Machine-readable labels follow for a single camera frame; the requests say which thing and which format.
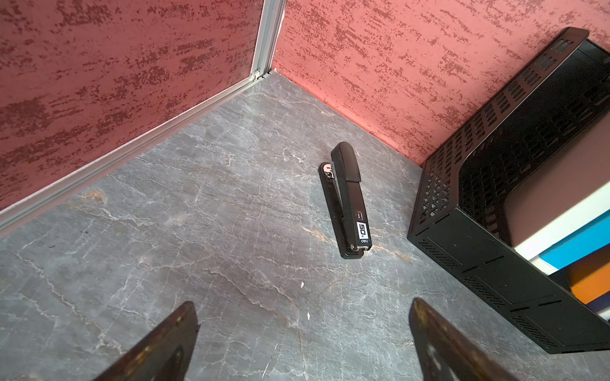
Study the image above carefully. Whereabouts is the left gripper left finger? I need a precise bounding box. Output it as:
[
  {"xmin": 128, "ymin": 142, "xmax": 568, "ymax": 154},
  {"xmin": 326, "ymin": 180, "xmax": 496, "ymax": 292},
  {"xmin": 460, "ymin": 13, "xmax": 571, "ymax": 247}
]
[{"xmin": 95, "ymin": 301, "xmax": 200, "ymax": 380}]

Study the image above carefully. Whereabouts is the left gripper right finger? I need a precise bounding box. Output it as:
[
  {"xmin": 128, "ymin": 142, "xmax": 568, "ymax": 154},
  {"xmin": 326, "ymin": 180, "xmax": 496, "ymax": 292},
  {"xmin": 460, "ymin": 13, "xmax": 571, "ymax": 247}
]
[{"xmin": 408, "ymin": 298, "xmax": 516, "ymax": 380}]

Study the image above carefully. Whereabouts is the black file organizer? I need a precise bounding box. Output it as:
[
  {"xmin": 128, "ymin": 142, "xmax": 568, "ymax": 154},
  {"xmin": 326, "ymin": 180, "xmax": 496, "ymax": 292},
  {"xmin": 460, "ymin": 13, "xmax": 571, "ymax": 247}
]
[{"xmin": 408, "ymin": 27, "xmax": 609, "ymax": 354}]

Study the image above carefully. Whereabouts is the orange book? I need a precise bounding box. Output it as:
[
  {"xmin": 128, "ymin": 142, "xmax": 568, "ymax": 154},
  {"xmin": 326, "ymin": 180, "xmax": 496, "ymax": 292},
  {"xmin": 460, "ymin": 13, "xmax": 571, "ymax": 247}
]
[{"xmin": 571, "ymin": 264, "xmax": 610, "ymax": 304}]

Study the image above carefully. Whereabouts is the blue folder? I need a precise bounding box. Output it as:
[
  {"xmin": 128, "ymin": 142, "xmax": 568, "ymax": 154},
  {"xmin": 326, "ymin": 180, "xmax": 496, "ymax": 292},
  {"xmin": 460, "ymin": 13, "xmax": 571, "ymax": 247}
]
[{"xmin": 587, "ymin": 291, "xmax": 610, "ymax": 321}]

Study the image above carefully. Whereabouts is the teal book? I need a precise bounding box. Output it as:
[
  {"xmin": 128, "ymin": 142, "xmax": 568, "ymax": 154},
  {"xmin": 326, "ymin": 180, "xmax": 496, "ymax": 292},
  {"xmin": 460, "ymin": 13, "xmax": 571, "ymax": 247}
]
[{"xmin": 539, "ymin": 211, "xmax": 609, "ymax": 274}]

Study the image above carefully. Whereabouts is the black stapler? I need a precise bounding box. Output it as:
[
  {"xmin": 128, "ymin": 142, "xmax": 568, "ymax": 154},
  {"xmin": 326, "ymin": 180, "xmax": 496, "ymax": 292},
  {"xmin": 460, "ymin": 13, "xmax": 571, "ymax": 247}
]
[{"xmin": 318, "ymin": 141, "xmax": 373, "ymax": 260}]

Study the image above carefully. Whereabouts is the left aluminium corner post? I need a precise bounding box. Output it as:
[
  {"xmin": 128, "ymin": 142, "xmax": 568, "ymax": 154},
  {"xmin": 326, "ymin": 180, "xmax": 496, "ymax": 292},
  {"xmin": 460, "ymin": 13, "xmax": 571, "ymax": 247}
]
[{"xmin": 1, "ymin": 1, "xmax": 287, "ymax": 236}]

